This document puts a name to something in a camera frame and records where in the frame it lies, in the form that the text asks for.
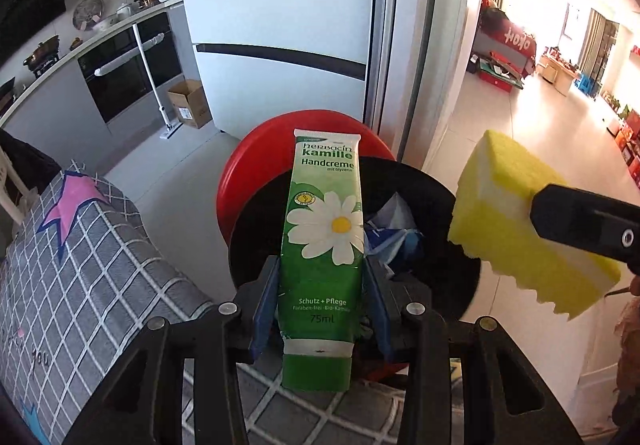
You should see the yellow wavy sponge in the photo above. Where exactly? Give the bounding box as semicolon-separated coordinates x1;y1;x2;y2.
447;129;622;322

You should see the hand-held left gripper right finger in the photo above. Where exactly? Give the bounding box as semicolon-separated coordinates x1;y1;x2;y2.
364;256;586;445

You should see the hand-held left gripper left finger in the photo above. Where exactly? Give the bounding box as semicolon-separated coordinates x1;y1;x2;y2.
62;255;281;445

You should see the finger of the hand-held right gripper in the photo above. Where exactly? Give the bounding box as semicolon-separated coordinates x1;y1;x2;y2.
530;183;640;271

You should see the blue crate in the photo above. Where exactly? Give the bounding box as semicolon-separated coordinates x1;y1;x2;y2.
575;72;599;98

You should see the small round steamer rack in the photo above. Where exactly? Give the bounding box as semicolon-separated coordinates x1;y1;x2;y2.
72;0;105;32

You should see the white floor mop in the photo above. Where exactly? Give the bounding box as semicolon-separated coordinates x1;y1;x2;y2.
132;21;183;142

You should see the wooden chair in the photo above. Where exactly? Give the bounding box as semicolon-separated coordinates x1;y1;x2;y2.
0;145;26;226

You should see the green hand cream tube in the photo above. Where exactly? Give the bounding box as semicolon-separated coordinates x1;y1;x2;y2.
277;128;366;392

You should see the beige curtain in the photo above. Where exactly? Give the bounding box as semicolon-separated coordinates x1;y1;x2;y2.
580;7;621;86

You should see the red round stool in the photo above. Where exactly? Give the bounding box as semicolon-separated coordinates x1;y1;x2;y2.
216;110;408;383

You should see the dark cloth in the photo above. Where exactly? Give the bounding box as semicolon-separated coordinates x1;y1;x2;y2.
0;127;62;198

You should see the small wooden table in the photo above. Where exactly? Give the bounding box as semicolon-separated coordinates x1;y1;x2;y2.
537;52;576;96

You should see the black trash bin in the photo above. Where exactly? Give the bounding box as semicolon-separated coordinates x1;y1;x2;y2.
227;156;482;376

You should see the grey sliding door frame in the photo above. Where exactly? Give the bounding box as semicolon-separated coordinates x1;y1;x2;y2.
362;0;476;170

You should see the blue plastic bag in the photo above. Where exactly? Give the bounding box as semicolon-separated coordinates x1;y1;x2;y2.
364;192;426;276

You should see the black wok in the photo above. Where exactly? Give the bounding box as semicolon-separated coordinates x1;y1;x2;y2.
22;36;61;72

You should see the grey checked tablecloth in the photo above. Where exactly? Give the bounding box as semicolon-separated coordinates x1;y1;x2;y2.
0;160;466;445

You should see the brown cardboard box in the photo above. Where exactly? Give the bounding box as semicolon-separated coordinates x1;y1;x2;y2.
166;79;213;130

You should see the white refrigerator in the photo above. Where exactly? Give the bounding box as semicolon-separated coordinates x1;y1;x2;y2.
174;0;379;146

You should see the black built-in oven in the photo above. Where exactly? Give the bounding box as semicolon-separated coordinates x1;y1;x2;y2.
77;14;183;124

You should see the black range hood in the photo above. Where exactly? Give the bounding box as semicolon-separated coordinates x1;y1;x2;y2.
0;0;67;66

